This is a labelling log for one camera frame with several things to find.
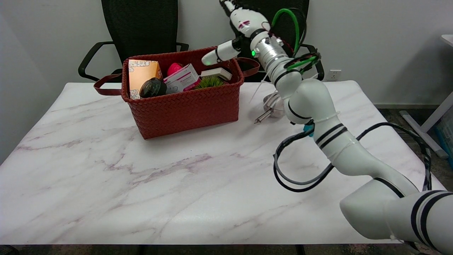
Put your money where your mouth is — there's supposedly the brown woven storage basket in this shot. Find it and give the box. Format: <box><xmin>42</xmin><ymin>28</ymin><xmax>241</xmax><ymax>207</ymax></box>
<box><xmin>93</xmin><ymin>46</ymin><xmax>260</xmax><ymax>140</ymax></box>

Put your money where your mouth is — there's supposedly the white zip tie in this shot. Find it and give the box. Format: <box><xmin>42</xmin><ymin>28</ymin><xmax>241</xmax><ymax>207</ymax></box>
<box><xmin>249</xmin><ymin>71</ymin><xmax>270</xmax><ymax>104</ymax></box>

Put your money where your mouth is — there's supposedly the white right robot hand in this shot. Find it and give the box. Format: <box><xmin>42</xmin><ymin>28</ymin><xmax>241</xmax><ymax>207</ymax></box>
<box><xmin>201</xmin><ymin>0</ymin><xmax>271</xmax><ymax>66</ymax></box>

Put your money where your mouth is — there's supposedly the metal scoop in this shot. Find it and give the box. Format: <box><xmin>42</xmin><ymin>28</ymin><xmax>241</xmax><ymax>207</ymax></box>
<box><xmin>254</xmin><ymin>92</ymin><xmax>286</xmax><ymax>125</ymax></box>

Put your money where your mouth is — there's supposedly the orange tissue box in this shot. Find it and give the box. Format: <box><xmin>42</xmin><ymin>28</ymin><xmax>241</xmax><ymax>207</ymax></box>
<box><xmin>128</xmin><ymin>59</ymin><xmax>163</xmax><ymax>100</ymax></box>

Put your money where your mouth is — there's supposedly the green spiky ball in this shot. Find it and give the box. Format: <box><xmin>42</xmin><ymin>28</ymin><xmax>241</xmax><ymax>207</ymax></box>
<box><xmin>193</xmin><ymin>76</ymin><xmax>225</xmax><ymax>90</ymax></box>

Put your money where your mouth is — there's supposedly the black round jar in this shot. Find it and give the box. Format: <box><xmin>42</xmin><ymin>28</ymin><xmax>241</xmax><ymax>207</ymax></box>
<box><xmin>139</xmin><ymin>78</ymin><xmax>167</xmax><ymax>99</ymax></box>

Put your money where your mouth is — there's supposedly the black mesh office chair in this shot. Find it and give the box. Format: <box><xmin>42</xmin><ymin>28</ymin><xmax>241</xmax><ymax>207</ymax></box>
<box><xmin>223</xmin><ymin>0</ymin><xmax>325</xmax><ymax>83</ymax></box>
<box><xmin>78</xmin><ymin>0</ymin><xmax>189</xmax><ymax>83</ymax></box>

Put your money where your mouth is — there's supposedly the pink and white carton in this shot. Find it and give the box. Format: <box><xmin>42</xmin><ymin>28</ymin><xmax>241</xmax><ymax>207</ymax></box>
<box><xmin>163</xmin><ymin>63</ymin><xmax>201</xmax><ymax>93</ymax></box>

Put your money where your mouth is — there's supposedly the black cable loop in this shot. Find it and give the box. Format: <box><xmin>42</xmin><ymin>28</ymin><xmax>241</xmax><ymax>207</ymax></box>
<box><xmin>273</xmin><ymin>122</ymin><xmax>433</xmax><ymax>193</ymax></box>

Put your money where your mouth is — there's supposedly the green cable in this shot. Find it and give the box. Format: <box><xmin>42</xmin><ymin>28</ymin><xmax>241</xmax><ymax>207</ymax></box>
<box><xmin>271</xmin><ymin>8</ymin><xmax>318</xmax><ymax>70</ymax></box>

